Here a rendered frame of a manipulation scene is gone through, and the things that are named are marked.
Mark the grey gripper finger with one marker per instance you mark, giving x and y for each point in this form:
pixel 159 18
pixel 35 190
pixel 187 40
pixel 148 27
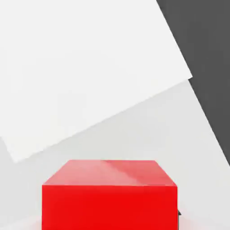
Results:
pixel 179 213

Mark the small red cube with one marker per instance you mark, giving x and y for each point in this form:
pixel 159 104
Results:
pixel 109 206

